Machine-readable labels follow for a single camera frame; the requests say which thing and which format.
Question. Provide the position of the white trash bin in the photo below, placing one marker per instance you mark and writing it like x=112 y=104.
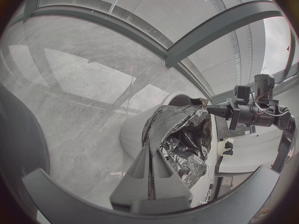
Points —
x=133 y=129

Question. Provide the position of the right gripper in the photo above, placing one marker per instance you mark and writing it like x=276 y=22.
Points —
x=245 y=114

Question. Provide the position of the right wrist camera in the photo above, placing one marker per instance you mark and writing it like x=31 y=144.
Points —
x=241 y=92

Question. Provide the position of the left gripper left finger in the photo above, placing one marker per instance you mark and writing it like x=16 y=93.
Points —
x=126 y=192

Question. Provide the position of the black garment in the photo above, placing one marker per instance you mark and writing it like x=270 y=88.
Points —
x=229 y=148

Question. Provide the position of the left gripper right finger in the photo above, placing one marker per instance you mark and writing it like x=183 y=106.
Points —
x=172 y=190

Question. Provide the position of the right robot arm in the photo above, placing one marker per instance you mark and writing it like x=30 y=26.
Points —
x=264 y=120

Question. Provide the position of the black plastic bag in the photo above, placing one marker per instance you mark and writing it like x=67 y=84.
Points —
x=177 y=125

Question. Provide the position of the white laundry basket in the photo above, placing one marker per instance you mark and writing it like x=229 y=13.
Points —
x=220 y=148

